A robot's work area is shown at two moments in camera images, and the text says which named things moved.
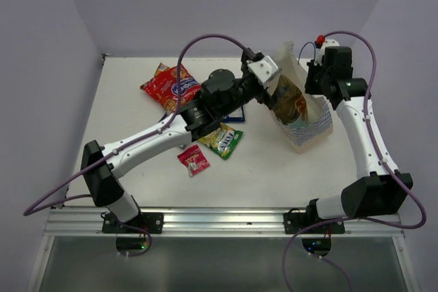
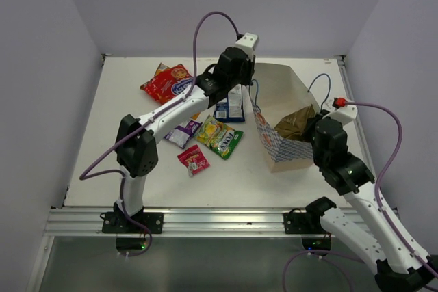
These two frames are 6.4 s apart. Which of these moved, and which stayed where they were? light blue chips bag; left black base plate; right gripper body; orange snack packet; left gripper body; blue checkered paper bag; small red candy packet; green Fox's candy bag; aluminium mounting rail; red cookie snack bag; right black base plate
Moved: light blue chips bag; left gripper body; blue checkered paper bag; right gripper body
Stayed: red cookie snack bag; aluminium mounting rail; small red candy packet; right black base plate; orange snack packet; green Fox's candy bag; left black base plate
